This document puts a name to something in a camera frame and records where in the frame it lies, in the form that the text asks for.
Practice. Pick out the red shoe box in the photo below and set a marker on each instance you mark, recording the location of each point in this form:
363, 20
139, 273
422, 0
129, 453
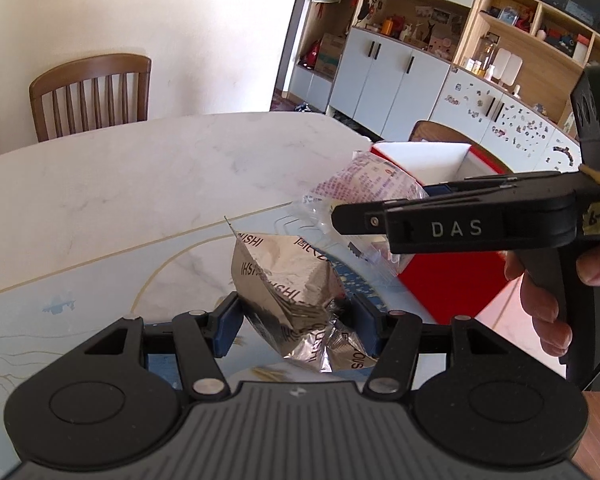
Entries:
445, 280

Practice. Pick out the cardboard box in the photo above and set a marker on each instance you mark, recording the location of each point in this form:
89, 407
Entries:
330, 55

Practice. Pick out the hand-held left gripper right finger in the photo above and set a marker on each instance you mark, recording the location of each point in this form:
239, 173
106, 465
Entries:
367, 325

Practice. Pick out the black bear wall decoration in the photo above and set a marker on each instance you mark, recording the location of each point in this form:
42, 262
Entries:
367, 7

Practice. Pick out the silver foil bag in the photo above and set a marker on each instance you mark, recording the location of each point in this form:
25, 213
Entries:
280, 280

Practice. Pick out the white storage container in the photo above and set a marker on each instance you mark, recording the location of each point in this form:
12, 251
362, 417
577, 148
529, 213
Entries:
501, 62
514, 67

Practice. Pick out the white marble desktop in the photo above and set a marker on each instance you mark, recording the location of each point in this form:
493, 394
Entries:
130, 185

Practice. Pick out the tall glass jar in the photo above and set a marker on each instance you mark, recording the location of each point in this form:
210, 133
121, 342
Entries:
487, 52

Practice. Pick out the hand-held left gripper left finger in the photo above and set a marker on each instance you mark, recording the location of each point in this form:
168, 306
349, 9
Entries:
227, 325

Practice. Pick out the red bag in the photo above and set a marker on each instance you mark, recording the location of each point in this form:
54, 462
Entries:
310, 55

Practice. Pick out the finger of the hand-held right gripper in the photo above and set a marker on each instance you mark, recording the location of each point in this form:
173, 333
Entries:
360, 219
480, 182

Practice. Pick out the person's right hand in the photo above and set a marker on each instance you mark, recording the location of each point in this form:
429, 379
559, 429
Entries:
545, 320

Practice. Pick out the purple print snack packet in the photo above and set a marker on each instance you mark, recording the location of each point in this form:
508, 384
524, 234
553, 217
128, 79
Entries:
360, 180

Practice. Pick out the open wooden shelf unit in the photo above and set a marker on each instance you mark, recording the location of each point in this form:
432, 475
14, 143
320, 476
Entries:
545, 70

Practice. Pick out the grey base cabinet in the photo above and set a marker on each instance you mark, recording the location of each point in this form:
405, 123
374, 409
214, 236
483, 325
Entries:
380, 80

